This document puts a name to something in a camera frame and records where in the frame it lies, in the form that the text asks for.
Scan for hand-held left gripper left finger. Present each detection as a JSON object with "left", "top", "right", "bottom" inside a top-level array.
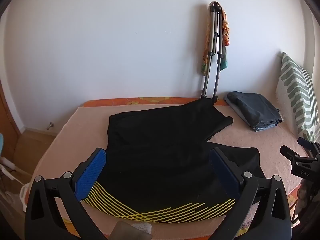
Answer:
[{"left": 24, "top": 148, "right": 108, "bottom": 240}]

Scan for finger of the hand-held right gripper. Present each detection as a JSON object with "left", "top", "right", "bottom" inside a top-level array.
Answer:
[
  {"left": 280, "top": 145, "right": 305, "bottom": 167},
  {"left": 297, "top": 137, "right": 316, "bottom": 151}
]

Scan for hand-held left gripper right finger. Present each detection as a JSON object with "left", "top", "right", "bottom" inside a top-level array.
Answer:
[{"left": 209, "top": 147, "right": 293, "bottom": 240}]

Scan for black pants with yellow stripes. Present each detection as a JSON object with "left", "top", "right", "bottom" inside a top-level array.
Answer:
[{"left": 81, "top": 98, "right": 266, "bottom": 224}]

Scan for folded grey pants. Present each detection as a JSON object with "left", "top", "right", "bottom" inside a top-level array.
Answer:
[{"left": 224, "top": 91, "right": 283, "bottom": 132}]

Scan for person's right hand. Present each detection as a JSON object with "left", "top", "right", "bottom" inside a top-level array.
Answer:
[{"left": 296, "top": 184, "right": 311, "bottom": 209}]

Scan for pink blanket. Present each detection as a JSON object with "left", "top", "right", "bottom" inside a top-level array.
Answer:
[{"left": 19, "top": 102, "right": 310, "bottom": 240}]

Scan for green white patterned pillow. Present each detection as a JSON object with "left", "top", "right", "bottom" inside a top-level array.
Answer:
[{"left": 275, "top": 52, "right": 320, "bottom": 143}]

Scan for grey card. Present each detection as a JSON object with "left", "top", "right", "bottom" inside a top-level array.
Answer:
[{"left": 109, "top": 220, "right": 153, "bottom": 240}]

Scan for white cloth scrap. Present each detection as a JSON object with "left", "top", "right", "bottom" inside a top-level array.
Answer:
[{"left": 130, "top": 221, "right": 153, "bottom": 235}]

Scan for white plastic rack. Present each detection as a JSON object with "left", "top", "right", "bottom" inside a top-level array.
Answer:
[{"left": 0, "top": 157, "right": 31, "bottom": 212}]

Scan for wooden door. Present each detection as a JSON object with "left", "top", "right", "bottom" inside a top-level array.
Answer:
[{"left": 0, "top": 79, "right": 24, "bottom": 163}]

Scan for grey metal tripod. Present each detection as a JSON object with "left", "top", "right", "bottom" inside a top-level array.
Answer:
[{"left": 201, "top": 1, "right": 223, "bottom": 103}]

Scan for colourful floral cloth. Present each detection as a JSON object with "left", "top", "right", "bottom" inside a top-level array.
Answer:
[{"left": 201, "top": 2, "right": 230, "bottom": 76}]

